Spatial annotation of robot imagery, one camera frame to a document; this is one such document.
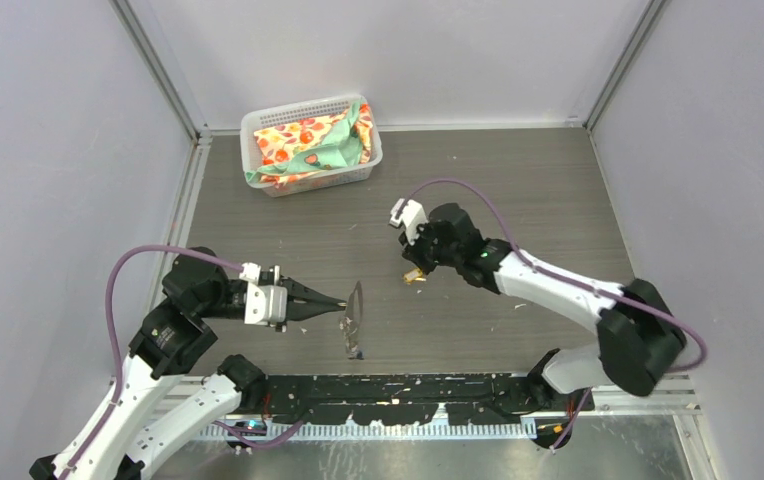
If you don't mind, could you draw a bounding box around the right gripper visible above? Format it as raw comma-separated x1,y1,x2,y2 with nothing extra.
399,219,461,277

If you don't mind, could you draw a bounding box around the yellow tagged key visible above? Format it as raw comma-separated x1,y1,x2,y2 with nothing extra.
402,268,426,285

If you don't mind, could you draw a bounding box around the metal key organizer plate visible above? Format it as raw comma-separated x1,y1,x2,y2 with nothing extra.
339,281,364,356

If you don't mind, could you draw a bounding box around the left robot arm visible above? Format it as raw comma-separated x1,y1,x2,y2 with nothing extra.
29,245,347,479

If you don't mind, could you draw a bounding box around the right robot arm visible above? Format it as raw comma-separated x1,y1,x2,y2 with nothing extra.
389,199,687,411

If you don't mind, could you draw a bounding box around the floral cloth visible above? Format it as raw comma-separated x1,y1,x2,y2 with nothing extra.
246,102,374,185

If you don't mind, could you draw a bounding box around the white plastic basket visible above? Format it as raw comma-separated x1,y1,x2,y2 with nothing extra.
240,94,383,197

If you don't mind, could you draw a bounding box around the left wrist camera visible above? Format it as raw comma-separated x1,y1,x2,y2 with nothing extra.
239,262,288,327

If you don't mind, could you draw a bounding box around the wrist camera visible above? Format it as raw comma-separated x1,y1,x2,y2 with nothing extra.
389,198,427,245
239,262,288,327

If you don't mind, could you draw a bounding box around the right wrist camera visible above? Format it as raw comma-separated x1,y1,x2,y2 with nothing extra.
389,198,427,245

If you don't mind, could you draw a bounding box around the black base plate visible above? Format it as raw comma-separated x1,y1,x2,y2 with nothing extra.
233,373,593,426

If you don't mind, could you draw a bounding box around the white cable duct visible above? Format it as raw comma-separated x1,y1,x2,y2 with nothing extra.
193,418,537,442

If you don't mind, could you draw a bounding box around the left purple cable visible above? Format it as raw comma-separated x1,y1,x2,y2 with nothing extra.
57,245,315,480

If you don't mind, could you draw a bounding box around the purple cable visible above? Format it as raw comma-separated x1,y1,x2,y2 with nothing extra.
57,245,315,480
405,178,709,454

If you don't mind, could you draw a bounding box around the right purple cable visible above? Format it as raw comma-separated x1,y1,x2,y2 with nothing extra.
405,178,709,454

